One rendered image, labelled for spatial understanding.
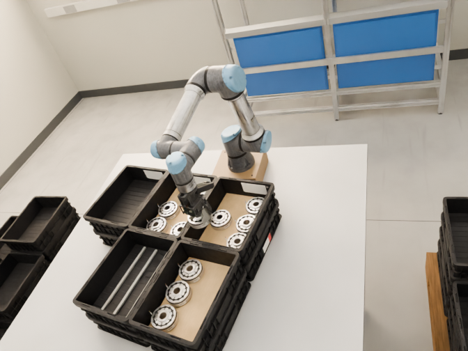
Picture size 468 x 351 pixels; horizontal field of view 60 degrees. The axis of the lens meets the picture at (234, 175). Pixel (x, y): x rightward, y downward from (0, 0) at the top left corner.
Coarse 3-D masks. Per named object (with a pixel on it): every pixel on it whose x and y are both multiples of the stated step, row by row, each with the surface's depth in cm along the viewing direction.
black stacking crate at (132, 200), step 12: (132, 168) 223; (120, 180) 222; (132, 180) 230; (144, 180) 227; (156, 180) 222; (108, 192) 214; (120, 192) 222; (132, 192) 222; (144, 192) 220; (96, 204) 208; (108, 204) 215; (120, 204) 218; (132, 204) 215; (96, 216) 209; (108, 216) 213; (120, 216) 210; (96, 228) 206; (108, 228) 199
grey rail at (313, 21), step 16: (416, 0) 285; (432, 0) 278; (320, 16) 306; (336, 16) 299; (352, 16) 294; (368, 16) 291; (384, 16) 289; (240, 32) 324; (256, 32) 321; (272, 32) 317
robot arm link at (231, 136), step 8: (232, 128) 208; (240, 128) 206; (224, 136) 205; (232, 136) 203; (240, 136) 203; (224, 144) 209; (232, 144) 206; (240, 144) 204; (232, 152) 210; (240, 152) 210
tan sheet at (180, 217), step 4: (176, 188) 215; (176, 192) 213; (172, 196) 211; (176, 196) 210; (168, 200) 210; (172, 200) 209; (176, 200) 208; (180, 212) 201; (176, 216) 199; (180, 216) 199; (184, 216) 198; (168, 220) 199; (172, 220) 198; (176, 220) 197; (180, 220) 196; (184, 220) 196; (172, 224) 196; (168, 228) 194; (168, 232) 193
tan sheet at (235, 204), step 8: (224, 200) 199; (232, 200) 198; (240, 200) 196; (248, 200) 195; (224, 208) 195; (232, 208) 194; (240, 208) 192; (232, 216) 190; (240, 216) 188; (208, 224) 190; (232, 224) 186; (208, 232) 186; (216, 232) 185; (224, 232) 184; (232, 232) 182; (208, 240) 182; (216, 240) 181; (224, 240) 180
